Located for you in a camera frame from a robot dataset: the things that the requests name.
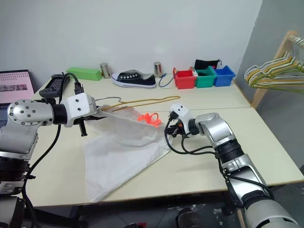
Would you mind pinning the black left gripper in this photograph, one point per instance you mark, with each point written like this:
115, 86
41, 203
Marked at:
83, 128

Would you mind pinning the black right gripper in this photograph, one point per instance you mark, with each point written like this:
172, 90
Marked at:
180, 129

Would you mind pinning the white cloth garment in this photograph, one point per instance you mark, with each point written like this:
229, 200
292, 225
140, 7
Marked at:
123, 152

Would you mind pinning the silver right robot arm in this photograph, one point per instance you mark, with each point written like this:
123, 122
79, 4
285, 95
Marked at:
218, 130

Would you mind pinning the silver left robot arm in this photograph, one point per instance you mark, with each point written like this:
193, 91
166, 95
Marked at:
26, 114

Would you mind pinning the silver metal can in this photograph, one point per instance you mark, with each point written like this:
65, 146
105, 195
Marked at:
105, 70
158, 69

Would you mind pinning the green rectangular box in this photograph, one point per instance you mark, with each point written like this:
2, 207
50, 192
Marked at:
83, 73

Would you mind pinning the black and white sneaker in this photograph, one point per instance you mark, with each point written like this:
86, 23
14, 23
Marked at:
136, 81

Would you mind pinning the red plastic bin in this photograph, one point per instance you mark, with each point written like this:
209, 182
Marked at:
185, 82

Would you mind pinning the black handheld controller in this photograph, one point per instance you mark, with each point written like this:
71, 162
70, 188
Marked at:
53, 86

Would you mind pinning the green plastic bin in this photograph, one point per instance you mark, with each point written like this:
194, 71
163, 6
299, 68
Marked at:
204, 81

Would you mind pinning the blue plastic bin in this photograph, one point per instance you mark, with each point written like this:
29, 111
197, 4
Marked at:
223, 78

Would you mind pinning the dark rounded shape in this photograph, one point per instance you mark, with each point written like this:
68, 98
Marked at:
186, 218

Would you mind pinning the open laptop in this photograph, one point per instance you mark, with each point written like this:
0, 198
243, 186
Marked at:
14, 85

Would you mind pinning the hangers on wooden rack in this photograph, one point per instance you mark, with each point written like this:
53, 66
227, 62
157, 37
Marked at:
257, 93

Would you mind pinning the small red object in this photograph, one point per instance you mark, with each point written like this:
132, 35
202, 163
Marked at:
141, 225

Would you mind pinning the wooden table leg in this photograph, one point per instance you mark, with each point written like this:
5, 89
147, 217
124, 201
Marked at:
240, 219

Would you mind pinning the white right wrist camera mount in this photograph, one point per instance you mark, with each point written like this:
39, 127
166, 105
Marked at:
181, 112

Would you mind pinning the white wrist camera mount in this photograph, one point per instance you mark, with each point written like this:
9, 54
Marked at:
181, 112
79, 107

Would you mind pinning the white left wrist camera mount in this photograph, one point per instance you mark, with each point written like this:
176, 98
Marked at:
79, 107

